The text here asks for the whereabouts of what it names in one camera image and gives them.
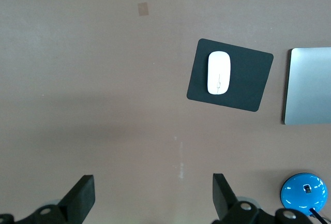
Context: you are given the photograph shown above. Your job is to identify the brown tape patch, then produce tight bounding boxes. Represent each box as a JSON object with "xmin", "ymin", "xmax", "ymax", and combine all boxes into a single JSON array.
[{"xmin": 137, "ymin": 2, "xmax": 150, "ymax": 17}]

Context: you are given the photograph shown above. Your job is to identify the black lamp power cord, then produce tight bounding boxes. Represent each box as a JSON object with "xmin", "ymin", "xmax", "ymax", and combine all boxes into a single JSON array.
[{"xmin": 309, "ymin": 207, "xmax": 328, "ymax": 224}]

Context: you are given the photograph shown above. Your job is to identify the silver closed laptop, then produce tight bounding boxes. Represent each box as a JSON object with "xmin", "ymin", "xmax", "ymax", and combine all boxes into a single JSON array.
[{"xmin": 281, "ymin": 47, "xmax": 331, "ymax": 126}]

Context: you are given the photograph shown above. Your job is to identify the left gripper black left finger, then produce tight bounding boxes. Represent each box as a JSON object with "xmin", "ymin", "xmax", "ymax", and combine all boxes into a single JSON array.
[{"xmin": 0, "ymin": 174, "xmax": 96, "ymax": 224}]

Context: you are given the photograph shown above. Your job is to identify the blue desk lamp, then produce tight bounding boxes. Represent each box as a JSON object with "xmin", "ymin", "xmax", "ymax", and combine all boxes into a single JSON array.
[{"xmin": 280, "ymin": 172, "xmax": 329, "ymax": 213}]

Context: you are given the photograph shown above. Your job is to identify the white computer mouse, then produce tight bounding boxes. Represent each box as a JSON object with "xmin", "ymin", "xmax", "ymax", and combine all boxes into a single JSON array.
[{"xmin": 206, "ymin": 50, "xmax": 232, "ymax": 96}]

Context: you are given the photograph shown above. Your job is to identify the black mouse pad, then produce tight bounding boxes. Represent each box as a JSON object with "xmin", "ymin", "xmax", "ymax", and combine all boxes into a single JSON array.
[{"xmin": 186, "ymin": 38, "xmax": 275, "ymax": 113}]

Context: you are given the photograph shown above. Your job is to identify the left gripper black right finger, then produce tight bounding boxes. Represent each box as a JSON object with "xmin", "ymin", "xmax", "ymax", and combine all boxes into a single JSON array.
[{"xmin": 211, "ymin": 173, "xmax": 319, "ymax": 224}]

